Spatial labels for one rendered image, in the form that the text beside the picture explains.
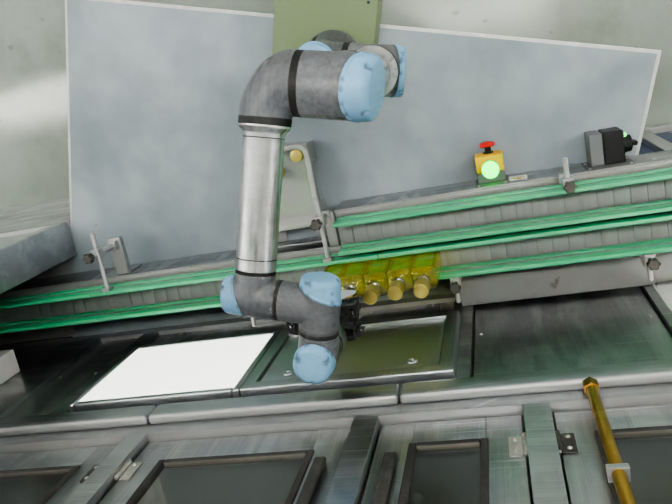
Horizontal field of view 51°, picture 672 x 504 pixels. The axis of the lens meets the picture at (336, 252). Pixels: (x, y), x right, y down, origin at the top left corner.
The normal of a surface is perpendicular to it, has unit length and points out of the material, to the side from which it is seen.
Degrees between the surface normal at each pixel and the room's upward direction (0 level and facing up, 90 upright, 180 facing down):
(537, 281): 0
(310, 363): 0
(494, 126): 0
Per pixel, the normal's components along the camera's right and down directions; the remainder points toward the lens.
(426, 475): -0.19, -0.95
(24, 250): 0.96, -0.13
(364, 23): -0.21, 0.34
